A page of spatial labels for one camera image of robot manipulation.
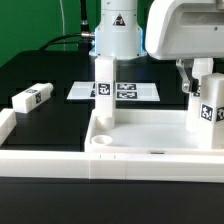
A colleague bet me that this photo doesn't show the white desk tabletop tray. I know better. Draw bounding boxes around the white desk tabletop tray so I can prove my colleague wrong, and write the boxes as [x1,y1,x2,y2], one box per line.
[84,109,224,156]

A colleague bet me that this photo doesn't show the black cables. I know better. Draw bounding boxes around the black cables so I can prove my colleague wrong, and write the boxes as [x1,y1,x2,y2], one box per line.
[39,0,96,52]

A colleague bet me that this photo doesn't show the white thin cable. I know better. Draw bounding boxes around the white thin cable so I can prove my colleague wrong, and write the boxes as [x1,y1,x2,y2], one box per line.
[59,0,66,52]

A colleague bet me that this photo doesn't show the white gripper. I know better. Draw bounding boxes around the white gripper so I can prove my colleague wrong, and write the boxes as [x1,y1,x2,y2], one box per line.
[145,0,224,93]

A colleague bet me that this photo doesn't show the white marker sheet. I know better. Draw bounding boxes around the white marker sheet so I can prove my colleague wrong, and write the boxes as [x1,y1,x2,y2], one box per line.
[67,82,160,102]

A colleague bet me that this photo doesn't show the white U-shaped fence frame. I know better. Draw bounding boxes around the white U-shaped fence frame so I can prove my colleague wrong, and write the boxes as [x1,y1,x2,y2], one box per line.
[0,108,224,184]

